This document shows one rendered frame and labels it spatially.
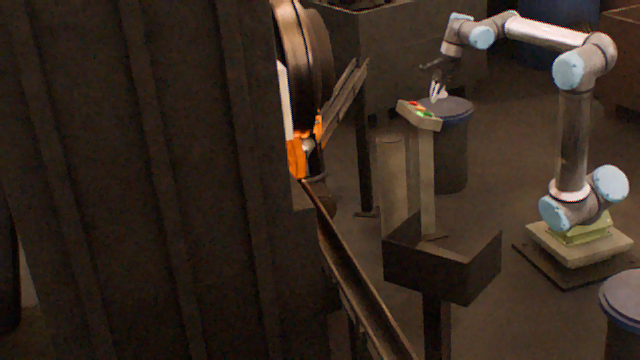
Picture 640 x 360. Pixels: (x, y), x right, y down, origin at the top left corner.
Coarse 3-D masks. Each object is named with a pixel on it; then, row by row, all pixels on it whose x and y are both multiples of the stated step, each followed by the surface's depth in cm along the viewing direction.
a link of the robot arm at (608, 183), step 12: (600, 168) 290; (612, 168) 291; (588, 180) 290; (600, 180) 287; (612, 180) 289; (624, 180) 290; (600, 192) 286; (612, 192) 287; (624, 192) 288; (600, 204) 288; (612, 204) 291
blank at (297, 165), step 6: (294, 138) 234; (288, 144) 238; (294, 144) 233; (300, 144) 233; (294, 150) 232; (300, 150) 233; (294, 156) 233; (300, 156) 233; (288, 162) 243; (294, 162) 235; (300, 162) 233; (294, 168) 237; (300, 168) 234; (294, 174) 238; (300, 174) 237
